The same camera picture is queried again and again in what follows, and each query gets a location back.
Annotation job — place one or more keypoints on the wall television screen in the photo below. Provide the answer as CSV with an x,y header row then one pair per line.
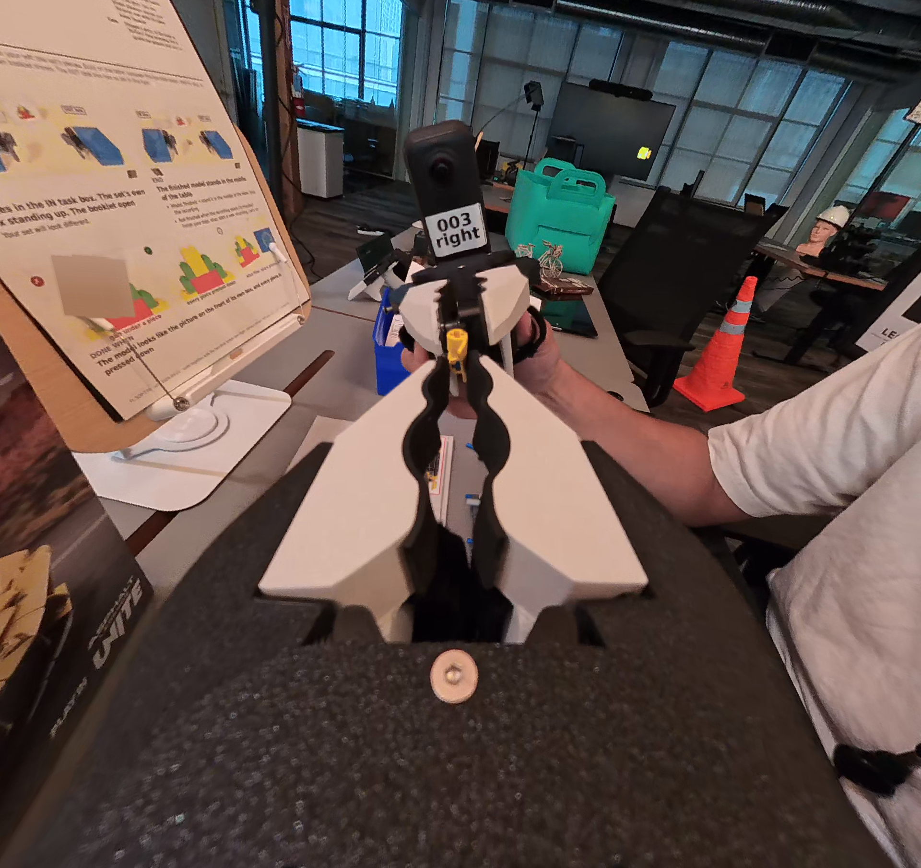
x,y
611,134

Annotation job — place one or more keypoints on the person's right forearm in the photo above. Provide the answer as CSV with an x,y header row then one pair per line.
x,y
647,450

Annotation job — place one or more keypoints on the person's right hand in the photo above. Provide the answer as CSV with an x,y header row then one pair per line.
x,y
550,371

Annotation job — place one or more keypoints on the instruction sheet wooden board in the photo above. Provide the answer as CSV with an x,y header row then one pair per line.
x,y
108,162

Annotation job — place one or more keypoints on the blue plastic bin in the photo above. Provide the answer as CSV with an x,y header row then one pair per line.
x,y
385,364

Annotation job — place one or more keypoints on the white board stand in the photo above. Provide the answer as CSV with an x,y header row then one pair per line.
x,y
216,443

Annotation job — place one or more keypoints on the dark tablet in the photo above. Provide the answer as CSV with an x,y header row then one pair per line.
x,y
575,317

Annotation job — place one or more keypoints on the black video bar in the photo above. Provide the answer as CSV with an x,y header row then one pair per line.
x,y
619,89

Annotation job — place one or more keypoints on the wooden desk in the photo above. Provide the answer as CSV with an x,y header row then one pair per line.
x,y
820,267

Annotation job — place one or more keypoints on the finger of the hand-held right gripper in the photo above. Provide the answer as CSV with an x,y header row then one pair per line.
x,y
421,314
504,303

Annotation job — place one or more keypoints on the black office chair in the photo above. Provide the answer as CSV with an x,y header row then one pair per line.
x,y
669,263

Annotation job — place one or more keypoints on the white cabinet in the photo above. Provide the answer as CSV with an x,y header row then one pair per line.
x,y
320,159

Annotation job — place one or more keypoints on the teal tote bag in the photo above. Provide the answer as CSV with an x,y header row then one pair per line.
x,y
554,220

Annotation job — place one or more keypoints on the mannequin head white helmet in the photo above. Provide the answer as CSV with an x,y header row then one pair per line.
x,y
827,227

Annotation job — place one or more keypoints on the framed marker sign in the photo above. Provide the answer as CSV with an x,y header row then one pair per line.
x,y
896,314

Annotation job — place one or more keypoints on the camera on tripod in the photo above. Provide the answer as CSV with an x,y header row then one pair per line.
x,y
533,94

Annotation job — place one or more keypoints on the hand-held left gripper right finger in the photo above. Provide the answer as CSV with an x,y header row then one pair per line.
x,y
575,515

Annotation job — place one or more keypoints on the lego car set box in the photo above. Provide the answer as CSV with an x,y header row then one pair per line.
x,y
57,522

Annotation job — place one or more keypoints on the orange traffic cone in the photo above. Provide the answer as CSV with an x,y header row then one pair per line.
x,y
719,364

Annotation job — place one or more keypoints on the yellow lego connector piece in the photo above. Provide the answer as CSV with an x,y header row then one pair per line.
x,y
456,346

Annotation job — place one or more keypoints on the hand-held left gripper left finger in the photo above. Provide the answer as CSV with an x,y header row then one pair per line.
x,y
338,515

